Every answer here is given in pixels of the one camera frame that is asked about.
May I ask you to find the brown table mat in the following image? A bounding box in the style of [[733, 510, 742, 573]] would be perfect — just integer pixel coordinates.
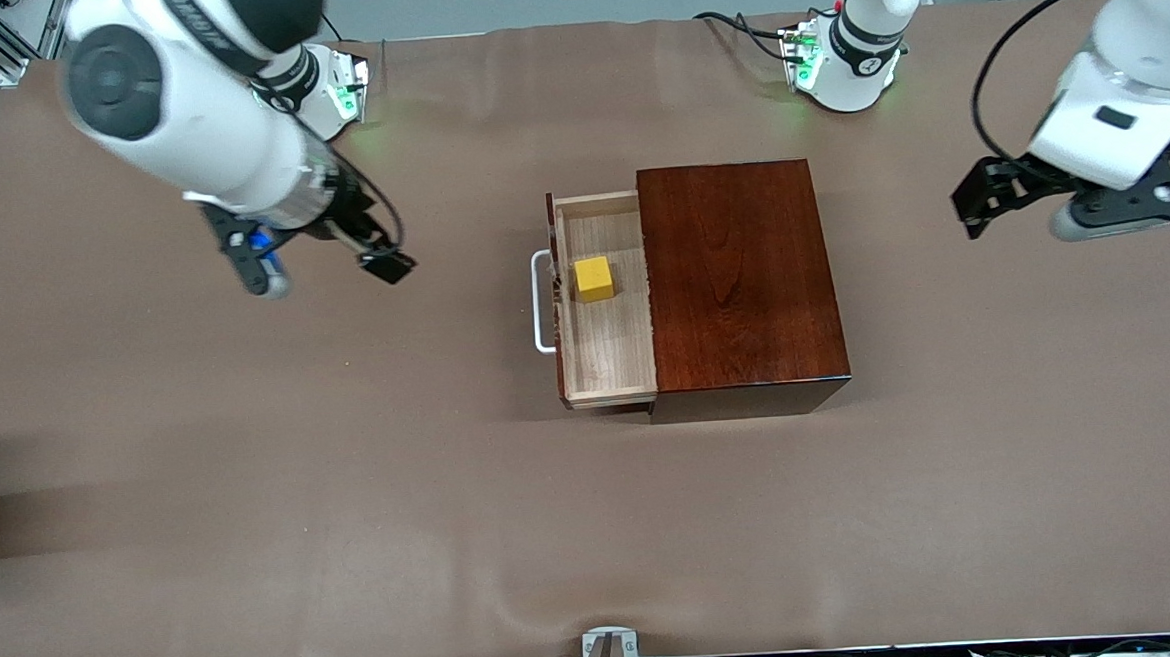
[[0, 0, 1170, 657]]

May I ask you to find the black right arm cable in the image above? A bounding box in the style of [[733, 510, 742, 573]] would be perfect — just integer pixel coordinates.
[[334, 150, 408, 260]]

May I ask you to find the yellow cube block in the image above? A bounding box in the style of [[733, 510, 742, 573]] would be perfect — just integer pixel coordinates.
[[572, 255, 618, 305]]

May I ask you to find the metal base connector bracket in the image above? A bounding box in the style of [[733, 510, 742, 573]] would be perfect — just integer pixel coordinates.
[[326, 53, 373, 124], [777, 20, 825, 95]]

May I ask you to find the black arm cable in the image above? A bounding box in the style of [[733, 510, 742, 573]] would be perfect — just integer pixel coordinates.
[[965, 0, 1134, 167], [334, 150, 408, 260]]

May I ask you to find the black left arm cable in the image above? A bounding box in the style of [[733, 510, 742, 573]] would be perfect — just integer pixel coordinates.
[[965, 0, 1134, 167]]

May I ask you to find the dark wooden drawer cabinet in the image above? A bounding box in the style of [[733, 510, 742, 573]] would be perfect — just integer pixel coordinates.
[[634, 157, 855, 424]]

